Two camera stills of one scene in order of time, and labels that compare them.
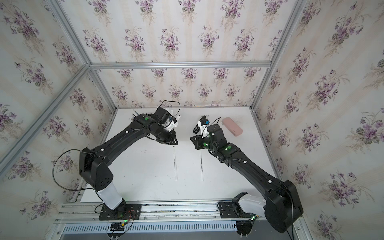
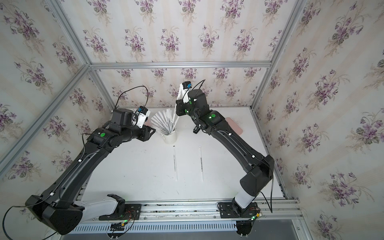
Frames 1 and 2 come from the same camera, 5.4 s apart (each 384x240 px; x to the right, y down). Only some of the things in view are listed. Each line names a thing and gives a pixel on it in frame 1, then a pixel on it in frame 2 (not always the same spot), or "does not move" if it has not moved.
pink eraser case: (231, 125) does not move
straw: (175, 165) does not move
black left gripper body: (166, 137) to (143, 133)
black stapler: (197, 128) does not move
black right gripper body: (202, 143) to (183, 109)
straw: (201, 166) does not move
